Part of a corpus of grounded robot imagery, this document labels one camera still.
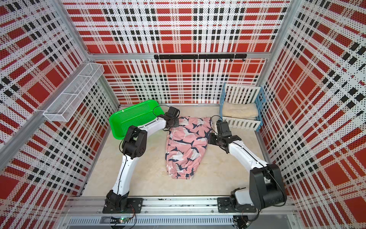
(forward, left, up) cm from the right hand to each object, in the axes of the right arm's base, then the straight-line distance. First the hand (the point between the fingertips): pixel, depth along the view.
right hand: (212, 137), depth 89 cm
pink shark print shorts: (0, +17, -10) cm, 20 cm away
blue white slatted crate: (+40, -26, +2) cm, 48 cm away
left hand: (+20, +25, -9) cm, 33 cm away
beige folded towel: (+26, -29, -4) cm, 39 cm away
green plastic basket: (+28, +58, -10) cm, 65 cm away
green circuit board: (-42, +47, -8) cm, 63 cm away
